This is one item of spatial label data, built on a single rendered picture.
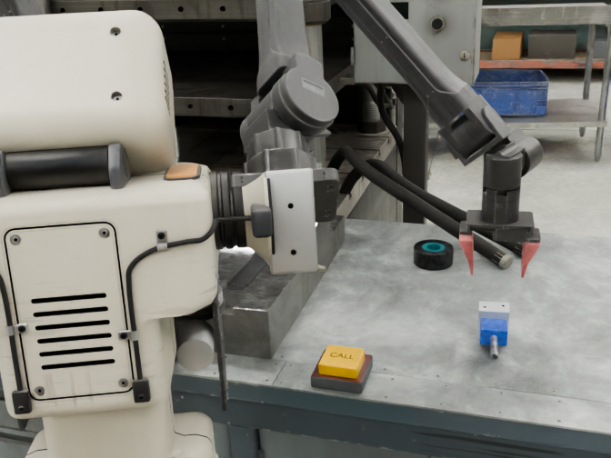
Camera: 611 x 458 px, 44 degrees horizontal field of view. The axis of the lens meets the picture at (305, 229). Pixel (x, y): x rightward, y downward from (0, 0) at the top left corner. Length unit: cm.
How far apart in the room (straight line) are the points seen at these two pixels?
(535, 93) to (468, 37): 310
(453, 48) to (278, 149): 112
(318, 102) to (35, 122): 32
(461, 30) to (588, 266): 65
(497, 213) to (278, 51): 45
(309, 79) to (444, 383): 53
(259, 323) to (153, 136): 55
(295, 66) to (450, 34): 102
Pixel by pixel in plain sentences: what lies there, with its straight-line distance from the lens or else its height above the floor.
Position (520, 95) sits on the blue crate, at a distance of 496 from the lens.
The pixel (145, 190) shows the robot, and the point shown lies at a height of 124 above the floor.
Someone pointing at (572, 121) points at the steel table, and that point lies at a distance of 491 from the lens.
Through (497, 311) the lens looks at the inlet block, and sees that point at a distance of 129.
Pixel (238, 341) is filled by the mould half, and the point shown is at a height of 83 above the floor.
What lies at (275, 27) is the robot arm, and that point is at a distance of 98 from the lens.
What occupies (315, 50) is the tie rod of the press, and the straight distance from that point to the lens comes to 183.
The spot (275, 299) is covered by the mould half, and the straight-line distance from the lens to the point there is 124.
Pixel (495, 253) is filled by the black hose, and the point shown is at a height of 83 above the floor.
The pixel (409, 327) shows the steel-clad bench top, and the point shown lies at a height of 80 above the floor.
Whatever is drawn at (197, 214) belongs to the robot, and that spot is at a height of 121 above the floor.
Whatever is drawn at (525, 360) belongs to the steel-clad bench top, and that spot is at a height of 80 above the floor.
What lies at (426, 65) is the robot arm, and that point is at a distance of 116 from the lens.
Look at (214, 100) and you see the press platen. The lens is 202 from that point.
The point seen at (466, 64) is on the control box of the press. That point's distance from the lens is 190.
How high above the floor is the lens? 146
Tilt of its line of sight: 22 degrees down
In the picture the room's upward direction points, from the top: 3 degrees counter-clockwise
